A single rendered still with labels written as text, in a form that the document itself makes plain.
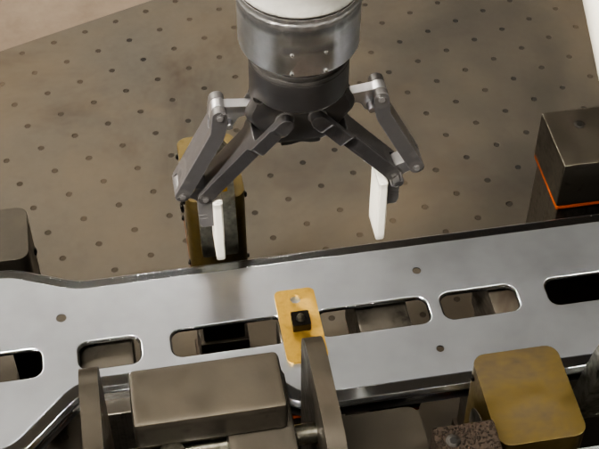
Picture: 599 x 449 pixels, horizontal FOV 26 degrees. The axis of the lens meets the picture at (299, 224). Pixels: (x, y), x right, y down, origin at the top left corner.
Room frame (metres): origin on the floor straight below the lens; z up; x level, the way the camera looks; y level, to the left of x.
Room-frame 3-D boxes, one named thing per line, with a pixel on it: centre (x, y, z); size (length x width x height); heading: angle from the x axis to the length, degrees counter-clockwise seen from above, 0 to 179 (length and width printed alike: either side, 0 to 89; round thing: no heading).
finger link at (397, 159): (0.75, -0.08, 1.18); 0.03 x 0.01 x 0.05; 100
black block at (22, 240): (0.87, 0.30, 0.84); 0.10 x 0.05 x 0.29; 10
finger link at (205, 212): (0.72, 0.09, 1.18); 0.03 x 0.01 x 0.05; 100
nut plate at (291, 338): (0.73, 0.00, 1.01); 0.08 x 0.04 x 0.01; 10
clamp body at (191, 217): (0.91, 0.09, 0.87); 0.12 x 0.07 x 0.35; 10
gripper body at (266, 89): (0.73, 0.00, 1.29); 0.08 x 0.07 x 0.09; 100
